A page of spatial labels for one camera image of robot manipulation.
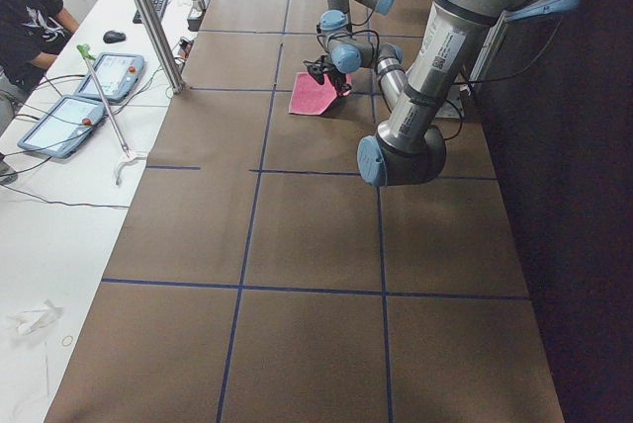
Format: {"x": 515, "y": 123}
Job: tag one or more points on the pink towel with white edge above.
{"x": 310, "y": 99}

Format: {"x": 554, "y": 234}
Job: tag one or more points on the metal grabber stick green tip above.
{"x": 129, "y": 156}

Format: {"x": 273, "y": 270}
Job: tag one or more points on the far teach pendant tablet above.
{"x": 118, "y": 73}

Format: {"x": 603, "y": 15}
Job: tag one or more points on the seated person in black shirt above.
{"x": 33, "y": 34}

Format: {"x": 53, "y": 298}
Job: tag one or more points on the crumpled white tissue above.
{"x": 30, "y": 321}

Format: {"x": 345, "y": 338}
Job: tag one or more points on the near teach pendant tablet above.
{"x": 64, "y": 127}

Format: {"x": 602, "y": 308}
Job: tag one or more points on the black computer mouse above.
{"x": 114, "y": 37}

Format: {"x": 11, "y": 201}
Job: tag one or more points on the teach pendant tablet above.
{"x": 118, "y": 73}
{"x": 64, "y": 127}

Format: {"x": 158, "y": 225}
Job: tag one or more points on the small metal cup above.
{"x": 198, "y": 5}

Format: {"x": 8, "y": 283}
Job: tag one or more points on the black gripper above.
{"x": 337, "y": 78}

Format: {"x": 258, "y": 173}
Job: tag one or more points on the aluminium frame post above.
{"x": 160, "y": 44}

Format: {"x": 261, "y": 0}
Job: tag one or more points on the rubber band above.
{"x": 67, "y": 341}

